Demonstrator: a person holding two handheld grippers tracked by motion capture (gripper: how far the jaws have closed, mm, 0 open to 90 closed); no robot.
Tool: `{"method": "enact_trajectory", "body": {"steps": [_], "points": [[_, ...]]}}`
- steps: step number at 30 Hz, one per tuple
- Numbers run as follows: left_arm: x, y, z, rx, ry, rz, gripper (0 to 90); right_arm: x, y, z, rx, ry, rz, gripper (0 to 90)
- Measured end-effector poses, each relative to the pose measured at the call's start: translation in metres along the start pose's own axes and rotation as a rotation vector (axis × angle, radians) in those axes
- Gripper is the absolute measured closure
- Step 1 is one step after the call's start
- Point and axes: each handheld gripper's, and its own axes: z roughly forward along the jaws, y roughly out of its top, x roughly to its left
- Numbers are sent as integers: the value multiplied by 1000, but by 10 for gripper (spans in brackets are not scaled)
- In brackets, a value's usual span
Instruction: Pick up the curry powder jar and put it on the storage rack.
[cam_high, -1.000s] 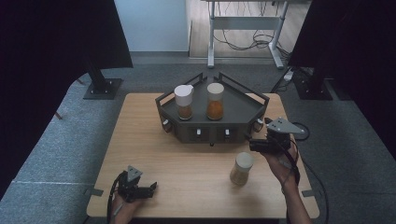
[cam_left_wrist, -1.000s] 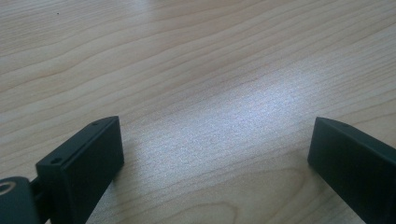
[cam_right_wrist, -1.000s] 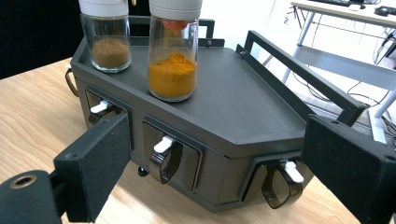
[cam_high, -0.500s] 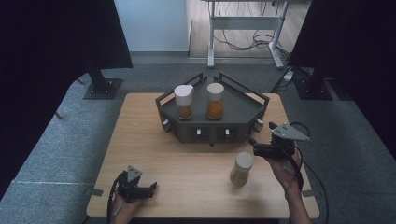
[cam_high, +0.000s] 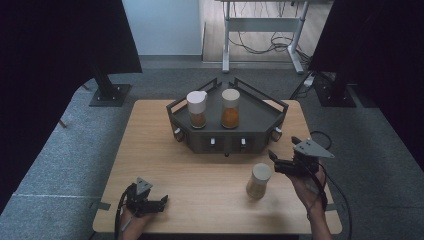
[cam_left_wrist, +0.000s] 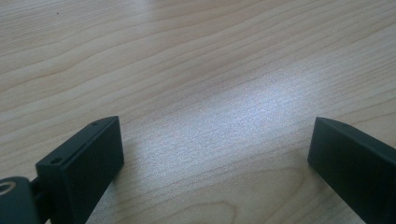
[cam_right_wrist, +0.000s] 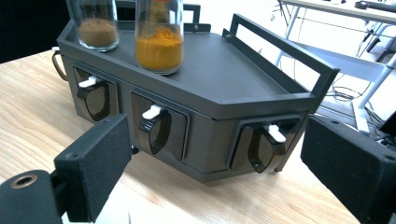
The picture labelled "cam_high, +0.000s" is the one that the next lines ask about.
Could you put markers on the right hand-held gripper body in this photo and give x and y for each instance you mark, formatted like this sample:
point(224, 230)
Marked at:
point(308, 156)

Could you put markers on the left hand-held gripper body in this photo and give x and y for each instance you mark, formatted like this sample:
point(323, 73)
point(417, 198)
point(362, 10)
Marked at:
point(140, 201)

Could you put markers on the beige spice jar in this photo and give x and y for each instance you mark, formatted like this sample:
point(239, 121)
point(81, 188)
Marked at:
point(258, 181)

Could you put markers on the black corner rack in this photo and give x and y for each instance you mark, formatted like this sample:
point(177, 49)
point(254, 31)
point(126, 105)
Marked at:
point(253, 120)

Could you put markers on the orange spice jar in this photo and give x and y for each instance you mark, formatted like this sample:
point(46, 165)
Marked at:
point(230, 110)

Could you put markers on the spice jar with spouted white lid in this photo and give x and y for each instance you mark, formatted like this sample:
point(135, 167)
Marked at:
point(197, 108)

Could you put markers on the person's left hand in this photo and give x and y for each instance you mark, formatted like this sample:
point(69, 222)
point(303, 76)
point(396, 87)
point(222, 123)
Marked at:
point(136, 223)

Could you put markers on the person's right hand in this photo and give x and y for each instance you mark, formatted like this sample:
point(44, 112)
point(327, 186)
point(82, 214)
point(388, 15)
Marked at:
point(308, 191)

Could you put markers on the grey tape piece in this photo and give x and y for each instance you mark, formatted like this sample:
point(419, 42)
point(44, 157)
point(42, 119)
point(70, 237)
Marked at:
point(102, 206)
point(331, 207)

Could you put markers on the white power strip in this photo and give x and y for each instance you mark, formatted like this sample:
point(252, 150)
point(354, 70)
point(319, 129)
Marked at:
point(309, 80)

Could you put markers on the black curtain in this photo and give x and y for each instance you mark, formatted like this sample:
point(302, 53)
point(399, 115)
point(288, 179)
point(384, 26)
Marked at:
point(383, 50)
point(50, 66)

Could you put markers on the black stand with base plate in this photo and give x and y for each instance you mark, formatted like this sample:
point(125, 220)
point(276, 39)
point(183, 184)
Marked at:
point(335, 95)
point(108, 93)

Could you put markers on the white desk frame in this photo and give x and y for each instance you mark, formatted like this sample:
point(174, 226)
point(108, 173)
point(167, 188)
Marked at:
point(263, 25)

